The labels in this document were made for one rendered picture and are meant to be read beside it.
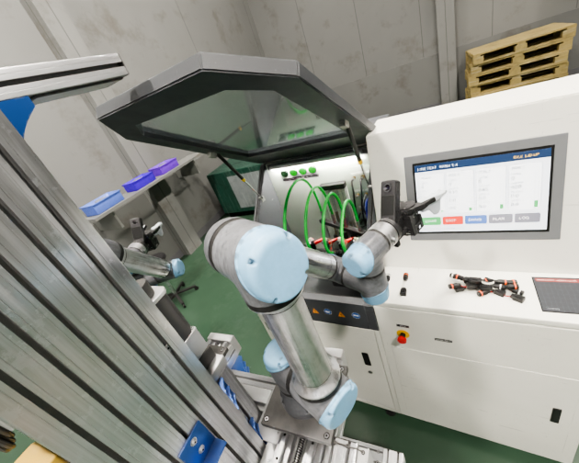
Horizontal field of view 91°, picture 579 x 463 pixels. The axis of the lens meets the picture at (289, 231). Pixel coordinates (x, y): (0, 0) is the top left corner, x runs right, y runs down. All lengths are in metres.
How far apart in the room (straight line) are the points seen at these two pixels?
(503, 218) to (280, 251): 0.97
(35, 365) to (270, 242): 0.38
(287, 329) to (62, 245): 0.39
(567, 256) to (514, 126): 0.48
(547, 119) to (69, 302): 1.29
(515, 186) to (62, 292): 1.26
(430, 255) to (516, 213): 0.33
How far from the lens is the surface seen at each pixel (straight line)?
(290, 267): 0.45
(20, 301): 0.56
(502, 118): 1.20
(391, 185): 0.80
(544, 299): 1.27
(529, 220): 1.28
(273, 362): 0.81
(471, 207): 1.25
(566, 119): 1.23
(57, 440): 0.63
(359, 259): 0.68
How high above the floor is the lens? 1.88
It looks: 29 degrees down
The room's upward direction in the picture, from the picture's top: 21 degrees counter-clockwise
